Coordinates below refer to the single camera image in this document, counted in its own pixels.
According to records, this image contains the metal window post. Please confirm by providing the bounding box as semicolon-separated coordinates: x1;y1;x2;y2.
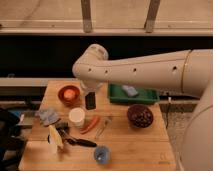
144;0;161;33
81;0;92;33

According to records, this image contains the blue grey cloth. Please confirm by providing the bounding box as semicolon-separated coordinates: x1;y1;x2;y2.
36;108;60;126

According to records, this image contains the right metal window post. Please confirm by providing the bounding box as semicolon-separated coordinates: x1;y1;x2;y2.
144;0;161;33

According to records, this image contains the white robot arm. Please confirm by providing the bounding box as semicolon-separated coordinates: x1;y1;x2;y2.
72;44;213;171

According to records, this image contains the black chair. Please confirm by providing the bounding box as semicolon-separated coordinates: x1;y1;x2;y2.
0;108;25;171

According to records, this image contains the yellow banana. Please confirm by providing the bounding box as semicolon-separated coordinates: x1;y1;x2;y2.
49;125;63;148

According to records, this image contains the green plastic tray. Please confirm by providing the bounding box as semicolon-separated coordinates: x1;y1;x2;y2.
108;84;160;104

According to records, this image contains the small blue glass cup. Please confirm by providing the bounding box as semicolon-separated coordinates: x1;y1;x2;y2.
93;146;110;165

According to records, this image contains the red bowl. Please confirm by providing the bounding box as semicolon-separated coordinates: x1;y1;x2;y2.
58;85;80;106

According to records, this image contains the orange ball in bowl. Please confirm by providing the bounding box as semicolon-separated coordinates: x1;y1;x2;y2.
64;89;75;100

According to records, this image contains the orange carrot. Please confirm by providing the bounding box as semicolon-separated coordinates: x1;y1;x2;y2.
80;115;100;134

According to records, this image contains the metal fork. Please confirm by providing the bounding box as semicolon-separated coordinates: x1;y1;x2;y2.
95;116;112;140

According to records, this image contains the grey blue sponge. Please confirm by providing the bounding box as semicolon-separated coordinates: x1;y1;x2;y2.
121;85;138;97

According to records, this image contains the left metal window post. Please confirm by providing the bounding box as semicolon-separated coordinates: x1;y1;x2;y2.
81;0;92;33

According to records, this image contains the white paper cup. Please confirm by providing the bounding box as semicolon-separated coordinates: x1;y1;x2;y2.
69;107;85;128

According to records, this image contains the dark bowl of nuts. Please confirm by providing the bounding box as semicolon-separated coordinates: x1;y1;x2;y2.
127;104;154;128

